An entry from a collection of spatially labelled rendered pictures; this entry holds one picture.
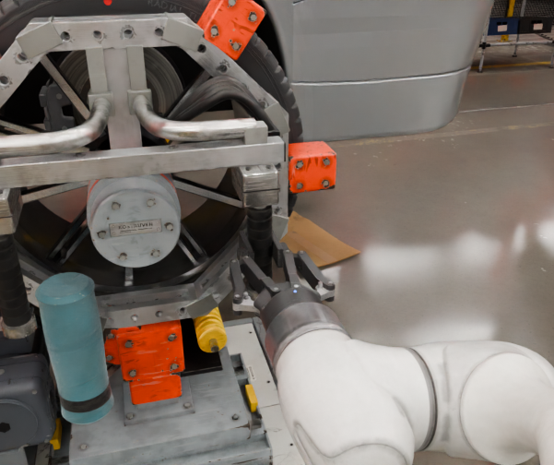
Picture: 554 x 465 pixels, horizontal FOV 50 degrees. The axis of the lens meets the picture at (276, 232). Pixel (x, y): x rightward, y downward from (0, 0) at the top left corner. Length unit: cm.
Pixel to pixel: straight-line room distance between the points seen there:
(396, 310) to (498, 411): 166
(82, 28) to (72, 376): 54
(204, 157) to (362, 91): 82
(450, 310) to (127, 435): 128
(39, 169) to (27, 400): 68
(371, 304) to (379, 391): 169
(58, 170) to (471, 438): 56
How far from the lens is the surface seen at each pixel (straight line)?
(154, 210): 87
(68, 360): 102
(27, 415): 138
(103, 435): 146
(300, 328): 62
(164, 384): 122
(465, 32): 166
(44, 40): 95
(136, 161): 79
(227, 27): 96
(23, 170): 80
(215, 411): 146
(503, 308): 233
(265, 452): 146
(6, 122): 109
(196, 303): 112
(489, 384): 58
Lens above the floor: 124
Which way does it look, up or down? 27 degrees down
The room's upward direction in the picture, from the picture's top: straight up
